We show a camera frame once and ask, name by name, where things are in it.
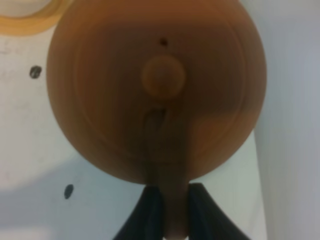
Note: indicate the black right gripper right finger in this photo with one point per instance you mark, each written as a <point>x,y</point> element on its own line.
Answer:
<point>206,220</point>

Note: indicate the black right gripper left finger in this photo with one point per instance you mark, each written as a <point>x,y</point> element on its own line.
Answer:
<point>147,220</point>

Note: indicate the brown clay teapot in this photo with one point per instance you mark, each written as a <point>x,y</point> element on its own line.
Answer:
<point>157,92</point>

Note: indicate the orange coaster far left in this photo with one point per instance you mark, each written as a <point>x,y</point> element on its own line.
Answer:
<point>30,17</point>

